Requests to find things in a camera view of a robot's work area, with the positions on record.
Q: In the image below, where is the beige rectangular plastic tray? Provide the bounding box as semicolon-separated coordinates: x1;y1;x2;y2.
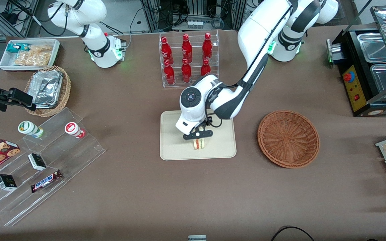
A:
160;109;237;161

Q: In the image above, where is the light wicker basket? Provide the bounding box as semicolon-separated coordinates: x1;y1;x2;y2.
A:
24;65;71;117

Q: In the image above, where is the brown wicker basket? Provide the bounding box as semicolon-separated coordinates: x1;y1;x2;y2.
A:
257;110;320;168

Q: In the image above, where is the stack of foil containers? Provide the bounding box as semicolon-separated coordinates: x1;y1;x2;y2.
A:
29;70;63;108

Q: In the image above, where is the green lid yogurt cup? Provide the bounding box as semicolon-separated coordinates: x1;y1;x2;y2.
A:
18;120;44;139

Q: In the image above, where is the white rectangular snack bin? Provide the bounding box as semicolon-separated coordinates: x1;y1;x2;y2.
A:
0;39;61;72

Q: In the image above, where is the clear bag of fried snacks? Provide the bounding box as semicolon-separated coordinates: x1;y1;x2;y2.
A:
14;51;51;67
29;45;53;55

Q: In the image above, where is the green snack packet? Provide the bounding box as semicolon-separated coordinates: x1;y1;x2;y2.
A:
6;43;29;54

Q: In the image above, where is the red cola bottle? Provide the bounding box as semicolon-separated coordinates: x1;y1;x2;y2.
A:
182;33;193;63
202;32;213;61
160;36;173;65
181;58;192;83
200;59;211;77
164;60;175;85

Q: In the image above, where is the red lid yogurt cup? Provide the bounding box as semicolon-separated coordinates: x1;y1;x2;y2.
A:
64;122;86;139

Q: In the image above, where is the small black carton box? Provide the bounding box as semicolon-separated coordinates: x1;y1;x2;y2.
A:
28;153;47;171
0;174;18;191

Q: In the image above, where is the clear acrylic bottle rack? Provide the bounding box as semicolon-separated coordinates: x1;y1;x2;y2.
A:
159;30;219;88

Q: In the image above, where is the clear acrylic stepped shelf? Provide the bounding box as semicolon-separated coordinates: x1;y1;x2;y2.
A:
0;107;107;227

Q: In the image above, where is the Snickers chocolate bar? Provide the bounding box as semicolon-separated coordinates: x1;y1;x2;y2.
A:
30;170;63;193

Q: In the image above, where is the white power strip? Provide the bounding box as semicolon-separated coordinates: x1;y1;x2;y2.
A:
187;19;204;30

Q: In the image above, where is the black food warmer appliance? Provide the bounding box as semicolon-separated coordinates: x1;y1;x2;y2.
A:
326;5;386;117

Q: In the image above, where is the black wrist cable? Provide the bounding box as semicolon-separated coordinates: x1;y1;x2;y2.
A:
205;110;223;129

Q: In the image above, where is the aluminium frame rack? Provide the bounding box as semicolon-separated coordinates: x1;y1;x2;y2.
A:
141;0;247;32

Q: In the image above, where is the black floor cable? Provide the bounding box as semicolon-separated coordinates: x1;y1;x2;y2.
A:
270;226;315;241

